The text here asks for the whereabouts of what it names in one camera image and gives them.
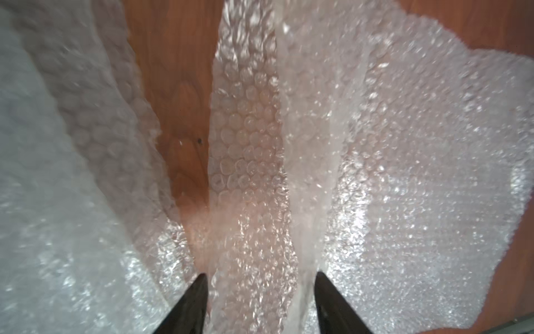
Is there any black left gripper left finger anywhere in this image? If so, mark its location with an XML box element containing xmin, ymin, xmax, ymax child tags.
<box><xmin>153</xmin><ymin>273</ymin><xmax>209</xmax><ymax>334</ymax></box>

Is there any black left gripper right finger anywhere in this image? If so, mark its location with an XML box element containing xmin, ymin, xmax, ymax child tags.
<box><xmin>314</xmin><ymin>271</ymin><xmax>372</xmax><ymax>334</ymax></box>

